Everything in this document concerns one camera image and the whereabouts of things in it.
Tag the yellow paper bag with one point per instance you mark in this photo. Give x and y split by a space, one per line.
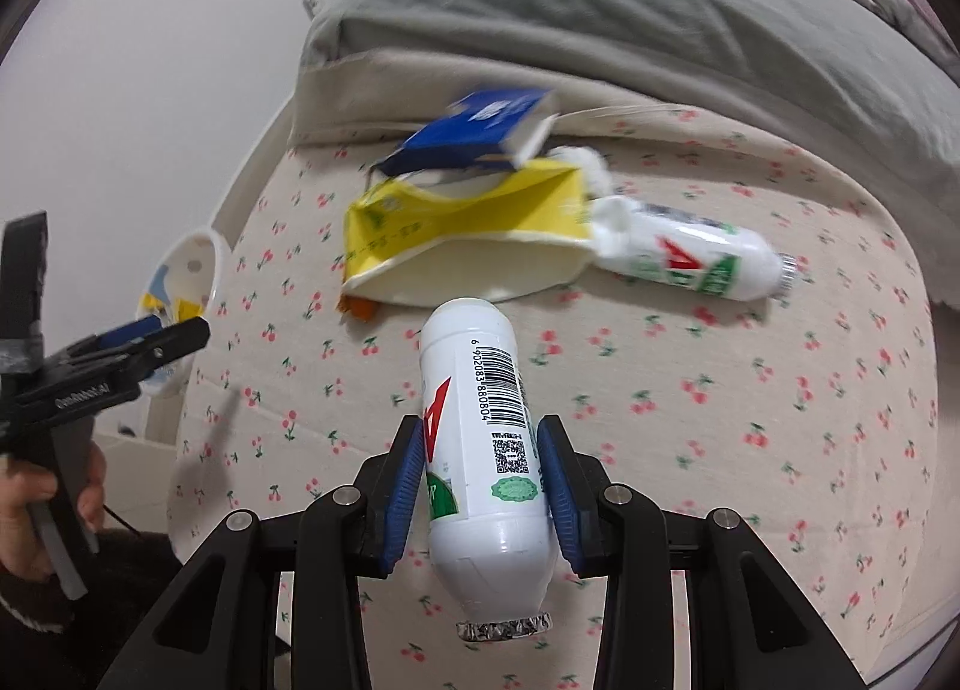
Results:
480 210

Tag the bed with grey duvet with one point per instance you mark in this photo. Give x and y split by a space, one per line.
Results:
637 7

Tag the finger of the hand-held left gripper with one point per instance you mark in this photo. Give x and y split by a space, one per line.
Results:
124 334
165 349

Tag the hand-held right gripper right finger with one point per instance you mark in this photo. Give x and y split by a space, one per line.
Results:
566 502

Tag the white crumpled tissue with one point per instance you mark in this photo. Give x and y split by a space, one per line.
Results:
581 163

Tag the white plastic basket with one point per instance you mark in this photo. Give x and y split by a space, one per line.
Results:
196 262

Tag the beige bed sheet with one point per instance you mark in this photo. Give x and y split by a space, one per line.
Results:
337 105

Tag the person's left hand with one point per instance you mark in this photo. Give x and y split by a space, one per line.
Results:
22 532

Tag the dark blue cardboard box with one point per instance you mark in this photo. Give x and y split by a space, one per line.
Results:
457 139

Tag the small orange object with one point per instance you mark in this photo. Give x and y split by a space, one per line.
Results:
356 307

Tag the white drink bottle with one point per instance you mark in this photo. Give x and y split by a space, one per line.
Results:
480 390
675 247

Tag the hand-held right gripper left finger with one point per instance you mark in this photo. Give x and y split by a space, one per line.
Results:
401 502

